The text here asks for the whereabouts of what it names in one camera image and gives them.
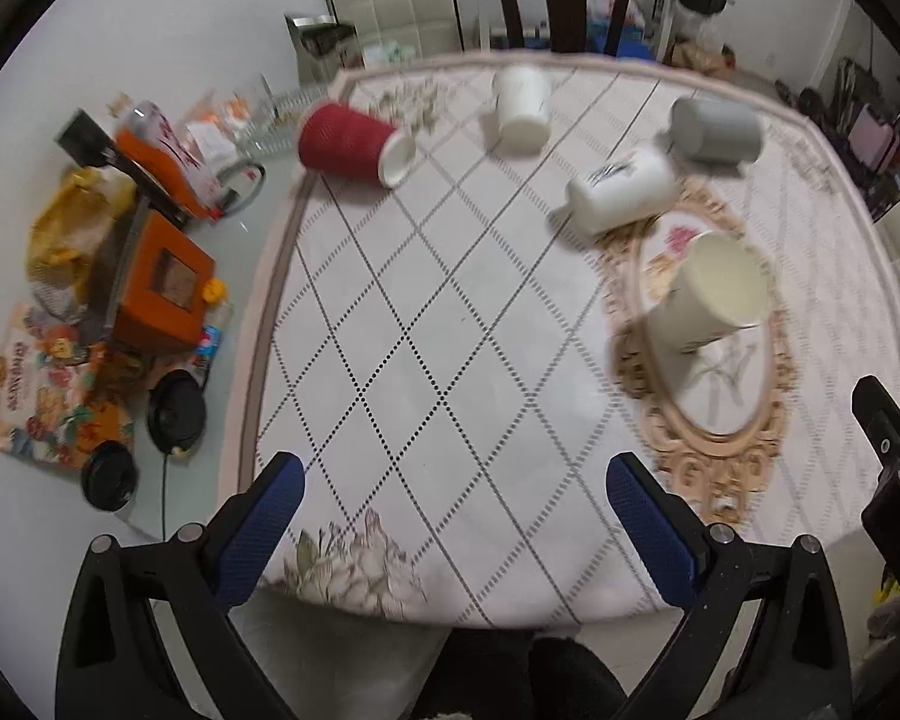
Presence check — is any white paper cup red logo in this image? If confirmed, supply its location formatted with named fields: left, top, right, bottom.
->
left=647, top=231, right=772, bottom=353

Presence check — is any white calligraphy paper cup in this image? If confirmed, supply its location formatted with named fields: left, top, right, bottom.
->
left=567, top=143, right=679, bottom=236

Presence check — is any red ribbed paper cup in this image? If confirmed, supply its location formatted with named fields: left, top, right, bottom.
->
left=297, top=101, right=416, bottom=188

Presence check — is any grey plastic cup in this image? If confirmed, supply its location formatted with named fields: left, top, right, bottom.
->
left=670, top=98, right=764, bottom=164

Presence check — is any white floral paper cup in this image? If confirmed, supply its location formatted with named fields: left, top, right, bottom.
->
left=493, top=65, right=551, bottom=153

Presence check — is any black round lid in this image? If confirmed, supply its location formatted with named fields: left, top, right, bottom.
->
left=80, top=440, right=139, bottom=512

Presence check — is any orange cardboard box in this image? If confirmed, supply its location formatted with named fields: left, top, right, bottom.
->
left=107, top=206, right=215, bottom=355

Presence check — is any colourful snack packet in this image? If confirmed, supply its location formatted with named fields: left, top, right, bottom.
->
left=0, top=302, right=134, bottom=470

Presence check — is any patterned floral table mat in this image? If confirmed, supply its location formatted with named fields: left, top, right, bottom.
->
left=250, top=54, right=900, bottom=628

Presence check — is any yellow plastic bag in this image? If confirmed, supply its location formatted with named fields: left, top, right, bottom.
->
left=25, top=166, right=136, bottom=322

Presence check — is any glass ashtray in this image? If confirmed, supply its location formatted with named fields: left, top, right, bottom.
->
left=235, top=75, right=328, bottom=158

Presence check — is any orange drink bottle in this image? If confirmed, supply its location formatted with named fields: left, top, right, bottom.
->
left=115, top=101, right=224, bottom=220

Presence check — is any black cylinder bottle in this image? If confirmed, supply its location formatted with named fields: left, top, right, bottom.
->
left=55, top=109, right=190, bottom=229

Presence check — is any pink suitcase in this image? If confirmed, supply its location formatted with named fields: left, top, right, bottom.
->
left=848, top=104, right=898, bottom=172

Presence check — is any steel pedal trash bin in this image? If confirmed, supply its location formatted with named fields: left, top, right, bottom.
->
left=284, top=13, right=364, bottom=86

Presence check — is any green white plastic bag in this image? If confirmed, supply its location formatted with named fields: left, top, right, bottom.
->
left=362, top=41, right=418, bottom=68

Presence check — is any cardboard box with bag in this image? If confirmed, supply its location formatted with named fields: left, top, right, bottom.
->
left=667, top=13, right=736, bottom=82

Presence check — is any black round puck with cable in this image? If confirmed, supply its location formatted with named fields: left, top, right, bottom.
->
left=146, top=369, right=208, bottom=539

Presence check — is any black looped cable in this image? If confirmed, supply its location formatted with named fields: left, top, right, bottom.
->
left=212, top=157, right=268, bottom=220

